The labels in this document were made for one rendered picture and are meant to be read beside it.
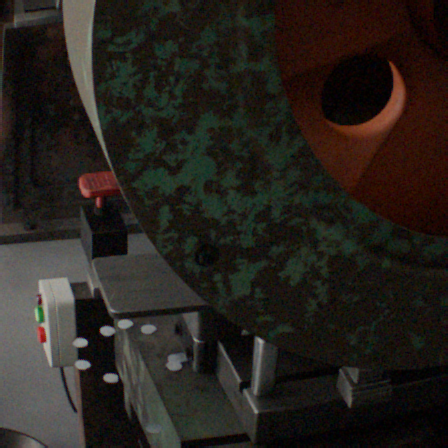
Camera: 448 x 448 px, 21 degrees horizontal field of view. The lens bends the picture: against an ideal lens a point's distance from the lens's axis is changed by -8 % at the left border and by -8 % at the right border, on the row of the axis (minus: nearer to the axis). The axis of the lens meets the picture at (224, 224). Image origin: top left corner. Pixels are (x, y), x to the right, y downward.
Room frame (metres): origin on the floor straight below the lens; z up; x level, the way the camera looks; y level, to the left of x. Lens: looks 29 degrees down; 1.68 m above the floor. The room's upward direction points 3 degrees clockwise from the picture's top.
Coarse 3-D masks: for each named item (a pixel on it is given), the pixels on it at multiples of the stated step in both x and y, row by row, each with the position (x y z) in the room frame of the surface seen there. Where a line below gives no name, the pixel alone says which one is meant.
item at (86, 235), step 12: (96, 204) 1.77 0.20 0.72; (108, 204) 1.78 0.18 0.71; (84, 216) 1.75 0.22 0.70; (96, 216) 1.75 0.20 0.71; (108, 216) 1.75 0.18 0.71; (120, 216) 1.75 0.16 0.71; (84, 228) 1.75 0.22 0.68; (96, 228) 1.71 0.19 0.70; (108, 228) 1.71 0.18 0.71; (120, 228) 1.71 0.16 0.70; (84, 240) 1.75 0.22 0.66; (96, 240) 1.69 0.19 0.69; (108, 240) 1.70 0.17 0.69; (120, 240) 1.71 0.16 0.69; (96, 252) 1.69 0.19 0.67; (108, 252) 1.70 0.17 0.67; (120, 252) 1.71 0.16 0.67
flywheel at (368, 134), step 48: (288, 0) 1.08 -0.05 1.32; (336, 0) 1.09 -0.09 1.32; (384, 0) 1.11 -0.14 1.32; (432, 0) 1.08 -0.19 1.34; (288, 48) 1.08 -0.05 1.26; (336, 48) 1.09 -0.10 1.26; (384, 48) 1.11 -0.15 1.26; (432, 48) 1.12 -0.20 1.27; (288, 96) 1.08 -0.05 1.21; (432, 96) 1.13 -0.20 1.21; (336, 144) 1.09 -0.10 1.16; (384, 144) 1.11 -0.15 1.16; (432, 144) 1.13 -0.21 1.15; (384, 192) 1.11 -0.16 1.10; (432, 192) 1.13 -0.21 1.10
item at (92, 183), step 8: (88, 176) 1.77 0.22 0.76; (96, 176) 1.77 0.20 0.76; (104, 176) 1.78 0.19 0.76; (112, 176) 1.78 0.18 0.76; (80, 184) 1.76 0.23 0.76; (88, 184) 1.75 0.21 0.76; (96, 184) 1.75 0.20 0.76; (104, 184) 1.75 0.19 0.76; (112, 184) 1.75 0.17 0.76; (88, 192) 1.73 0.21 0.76; (96, 192) 1.73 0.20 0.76; (104, 192) 1.73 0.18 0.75; (112, 192) 1.74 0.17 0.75; (120, 192) 1.74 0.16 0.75; (104, 200) 1.76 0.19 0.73
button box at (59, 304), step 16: (48, 288) 1.65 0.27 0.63; (64, 288) 1.65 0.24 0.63; (48, 304) 1.61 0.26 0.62; (64, 304) 1.62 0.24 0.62; (48, 320) 1.61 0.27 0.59; (64, 320) 1.61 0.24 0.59; (48, 336) 1.61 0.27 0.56; (64, 336) 1.61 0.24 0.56; (48, 352) 1.62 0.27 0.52; (64, 352) 1.61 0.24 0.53; (64, 384) 1.68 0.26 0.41
